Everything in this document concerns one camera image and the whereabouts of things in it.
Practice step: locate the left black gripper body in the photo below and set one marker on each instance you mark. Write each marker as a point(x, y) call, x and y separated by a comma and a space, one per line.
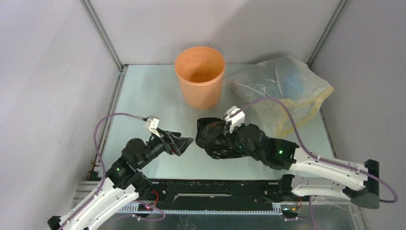
point(155, 147)

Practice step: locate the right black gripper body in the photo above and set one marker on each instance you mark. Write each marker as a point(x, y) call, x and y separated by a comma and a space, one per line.
point(234, 137)

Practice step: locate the black trash bag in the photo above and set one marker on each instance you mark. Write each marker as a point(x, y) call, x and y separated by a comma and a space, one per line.
point(210, 137)

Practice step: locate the translucent yellowish plastic bag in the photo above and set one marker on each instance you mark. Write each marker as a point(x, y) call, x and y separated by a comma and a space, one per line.
point(290, 93)

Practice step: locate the orange plastic trash bin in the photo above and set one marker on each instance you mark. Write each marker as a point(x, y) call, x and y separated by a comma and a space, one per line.
point(200, 72)

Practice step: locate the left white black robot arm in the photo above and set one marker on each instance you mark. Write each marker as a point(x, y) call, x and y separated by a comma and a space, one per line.
point(122, 183)

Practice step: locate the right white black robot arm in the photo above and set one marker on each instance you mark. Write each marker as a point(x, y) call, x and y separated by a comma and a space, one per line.
point(356, 182)

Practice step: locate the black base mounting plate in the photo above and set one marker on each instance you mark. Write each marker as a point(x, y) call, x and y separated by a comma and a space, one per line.
point(218, 195)

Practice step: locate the left small circuit board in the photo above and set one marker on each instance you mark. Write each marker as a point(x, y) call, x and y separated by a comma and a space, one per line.
point(142, 207)

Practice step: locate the small circuit board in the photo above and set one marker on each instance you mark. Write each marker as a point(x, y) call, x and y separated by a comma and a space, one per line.
point(291, 210)
point(142, 207)

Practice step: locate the right small circuit board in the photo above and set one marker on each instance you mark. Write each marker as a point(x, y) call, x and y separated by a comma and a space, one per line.
point(291, 210)

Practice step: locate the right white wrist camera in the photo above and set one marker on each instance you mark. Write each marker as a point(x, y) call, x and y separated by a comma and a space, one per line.
point(234, 118)

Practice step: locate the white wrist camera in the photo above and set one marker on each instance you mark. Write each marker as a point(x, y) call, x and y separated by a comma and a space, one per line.
point(151, 123)
point(234, 118)

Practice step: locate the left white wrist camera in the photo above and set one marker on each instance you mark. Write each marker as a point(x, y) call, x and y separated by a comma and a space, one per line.
point(151, 123)

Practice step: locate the aluminium frame rail front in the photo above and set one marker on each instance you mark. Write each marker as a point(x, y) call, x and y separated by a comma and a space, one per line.
point(132, 208)

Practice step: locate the right aluminium corner post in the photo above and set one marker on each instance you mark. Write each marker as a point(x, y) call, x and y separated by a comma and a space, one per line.
point(327, 31)

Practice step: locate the aluminium corner post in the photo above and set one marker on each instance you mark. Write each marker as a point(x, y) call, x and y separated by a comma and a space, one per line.
point(95, 20)
point(327, 31)

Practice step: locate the left aluminium corner post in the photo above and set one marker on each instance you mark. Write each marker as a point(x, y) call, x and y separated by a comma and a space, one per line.
point(95, 20)

